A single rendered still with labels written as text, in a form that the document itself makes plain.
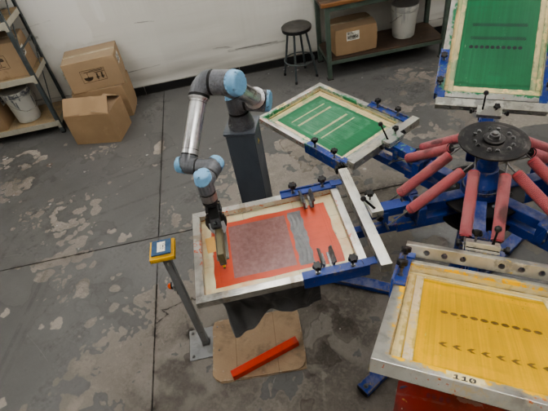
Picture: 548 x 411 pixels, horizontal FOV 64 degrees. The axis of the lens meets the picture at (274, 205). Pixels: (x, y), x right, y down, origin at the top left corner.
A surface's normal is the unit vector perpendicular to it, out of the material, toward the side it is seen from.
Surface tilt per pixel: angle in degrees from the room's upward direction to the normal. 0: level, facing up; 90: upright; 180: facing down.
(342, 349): 0
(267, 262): 0
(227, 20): 90
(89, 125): 90
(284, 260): 0
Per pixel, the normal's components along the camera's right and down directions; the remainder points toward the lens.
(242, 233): -0.13, -0.72
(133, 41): 0.17, 0.66
